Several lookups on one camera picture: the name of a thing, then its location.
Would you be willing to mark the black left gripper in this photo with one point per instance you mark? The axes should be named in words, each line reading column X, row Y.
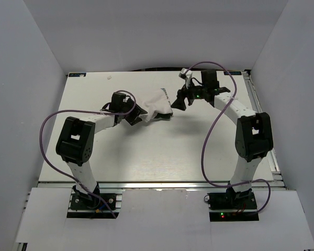
column 134, row 119

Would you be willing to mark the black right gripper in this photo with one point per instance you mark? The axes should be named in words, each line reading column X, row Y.
column 179, row 103

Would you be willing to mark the white green-sleeved t-shirt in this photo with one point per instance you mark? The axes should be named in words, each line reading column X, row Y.
column 157, row 105

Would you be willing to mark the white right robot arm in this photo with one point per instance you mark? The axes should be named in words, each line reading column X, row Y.
column 253, row 136

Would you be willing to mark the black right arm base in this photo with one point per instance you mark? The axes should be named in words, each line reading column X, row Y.
column 222, row 208

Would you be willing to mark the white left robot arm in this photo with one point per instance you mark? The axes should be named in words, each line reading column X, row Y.
column 76, row 140

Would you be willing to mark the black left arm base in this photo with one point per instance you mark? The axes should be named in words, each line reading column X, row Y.
column 83, row 206

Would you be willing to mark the blue right corner label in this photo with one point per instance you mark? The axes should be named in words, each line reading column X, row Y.
column 237, row 73

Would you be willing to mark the blue table corner label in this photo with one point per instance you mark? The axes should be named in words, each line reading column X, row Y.
column 76, row 74

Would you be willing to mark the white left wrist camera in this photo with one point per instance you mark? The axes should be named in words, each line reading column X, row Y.
column 124, row 98

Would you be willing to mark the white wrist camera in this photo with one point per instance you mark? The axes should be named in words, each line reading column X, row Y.
column 124, row 98
column 186, row 75

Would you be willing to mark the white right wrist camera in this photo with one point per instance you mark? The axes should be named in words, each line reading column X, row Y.
column 186, row 75

